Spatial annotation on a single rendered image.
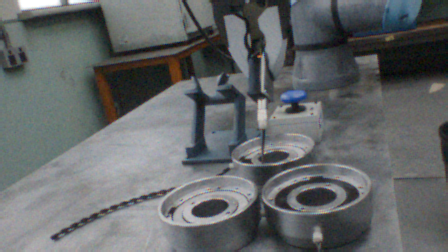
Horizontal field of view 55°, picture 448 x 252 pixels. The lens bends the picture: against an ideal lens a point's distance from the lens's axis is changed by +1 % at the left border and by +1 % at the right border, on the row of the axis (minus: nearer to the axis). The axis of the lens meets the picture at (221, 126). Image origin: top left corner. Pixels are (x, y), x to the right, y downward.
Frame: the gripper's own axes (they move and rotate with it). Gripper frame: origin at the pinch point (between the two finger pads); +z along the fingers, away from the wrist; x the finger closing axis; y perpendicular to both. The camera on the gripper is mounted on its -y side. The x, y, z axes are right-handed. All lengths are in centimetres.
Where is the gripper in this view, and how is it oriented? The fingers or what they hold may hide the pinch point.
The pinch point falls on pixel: (261, 72)
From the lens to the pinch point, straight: 54.6
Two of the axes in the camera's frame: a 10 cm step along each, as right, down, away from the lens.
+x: -9.2, 0.7, 3.9
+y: 3.4, -3.4, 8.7
